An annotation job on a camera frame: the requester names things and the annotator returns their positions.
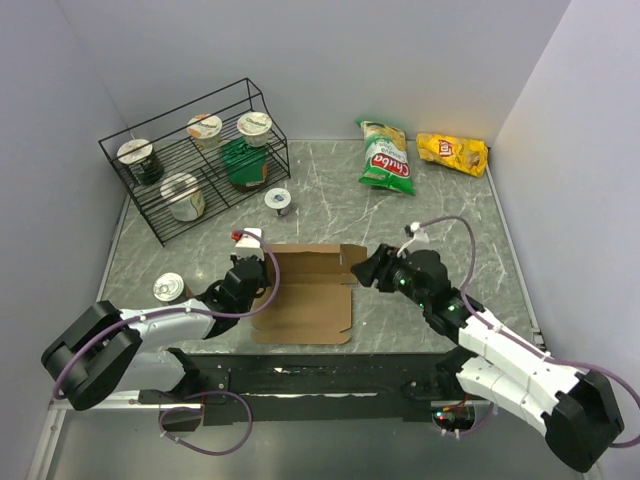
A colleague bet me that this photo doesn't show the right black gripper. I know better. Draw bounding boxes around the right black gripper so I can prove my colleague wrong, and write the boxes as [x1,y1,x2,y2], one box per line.
[350,243,430,309]

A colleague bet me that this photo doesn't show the brown cardboard box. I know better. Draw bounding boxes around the brown cardboard box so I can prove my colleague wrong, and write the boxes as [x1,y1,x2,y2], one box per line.
[251,244,367,345]

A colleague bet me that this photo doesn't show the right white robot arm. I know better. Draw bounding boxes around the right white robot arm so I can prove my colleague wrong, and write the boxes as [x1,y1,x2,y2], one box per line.
[351,244,624,473]

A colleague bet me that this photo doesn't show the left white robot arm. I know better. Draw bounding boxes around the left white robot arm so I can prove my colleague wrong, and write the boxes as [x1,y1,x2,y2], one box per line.
[41,256,281,411]

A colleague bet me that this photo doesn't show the dark tin can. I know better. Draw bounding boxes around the dark tin can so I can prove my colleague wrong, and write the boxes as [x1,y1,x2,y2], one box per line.
[152,272,188,305]

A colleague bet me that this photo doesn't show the small white yogurt cup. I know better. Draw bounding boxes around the small white yogurt cup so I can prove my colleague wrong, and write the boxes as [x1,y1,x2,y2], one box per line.
[264,187,292,217]

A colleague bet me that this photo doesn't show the white cup lower rack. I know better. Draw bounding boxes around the white cup lower rack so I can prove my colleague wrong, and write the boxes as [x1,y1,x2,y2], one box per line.
[160,173,206,222]

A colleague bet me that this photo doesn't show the green Chuba chips bag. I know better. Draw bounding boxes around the green Chuba chips bag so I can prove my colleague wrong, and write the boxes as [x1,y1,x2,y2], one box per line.
[357,120,415,195]

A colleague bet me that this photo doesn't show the green snack bag in rack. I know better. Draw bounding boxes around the green snack bag in rack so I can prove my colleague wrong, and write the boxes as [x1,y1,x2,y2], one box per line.
[222,138,268,192]

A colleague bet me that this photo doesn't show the Chobani yogurt cup on rack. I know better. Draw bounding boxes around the Chobani yogurt cup on rack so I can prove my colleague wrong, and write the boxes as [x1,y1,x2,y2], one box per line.
[236,111,273,147]

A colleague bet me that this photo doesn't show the orange yogurt cup on rack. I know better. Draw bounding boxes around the orange yogurt cup on rack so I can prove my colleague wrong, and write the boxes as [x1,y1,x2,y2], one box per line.
[186,114,223,150]

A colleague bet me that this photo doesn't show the yellow Lays chips bag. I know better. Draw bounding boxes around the yellow Lays chips bag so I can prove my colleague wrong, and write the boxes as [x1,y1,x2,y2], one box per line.
[416,132,488,178]

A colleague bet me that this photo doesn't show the dark yogurt cup on rack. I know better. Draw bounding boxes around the dark yogurt cup on rack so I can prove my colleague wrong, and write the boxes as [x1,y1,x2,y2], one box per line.
[117,139,164,186]

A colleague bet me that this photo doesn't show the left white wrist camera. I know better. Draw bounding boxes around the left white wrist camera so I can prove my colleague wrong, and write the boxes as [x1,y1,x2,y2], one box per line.
[231,228,264,257]

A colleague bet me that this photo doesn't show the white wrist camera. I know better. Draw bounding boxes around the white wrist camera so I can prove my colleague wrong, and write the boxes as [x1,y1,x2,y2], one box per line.
[398,222,430,257]
[231,228,264,257]

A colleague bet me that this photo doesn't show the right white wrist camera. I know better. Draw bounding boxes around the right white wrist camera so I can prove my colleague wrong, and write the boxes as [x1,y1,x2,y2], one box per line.
[398,222,430,257]

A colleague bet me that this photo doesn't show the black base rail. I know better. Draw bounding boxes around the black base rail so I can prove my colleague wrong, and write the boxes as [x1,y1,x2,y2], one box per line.
[138,349,475,426]

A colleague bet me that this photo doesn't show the black wire rack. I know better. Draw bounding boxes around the black wire rack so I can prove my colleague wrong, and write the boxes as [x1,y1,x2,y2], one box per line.
[98,77,291,245]

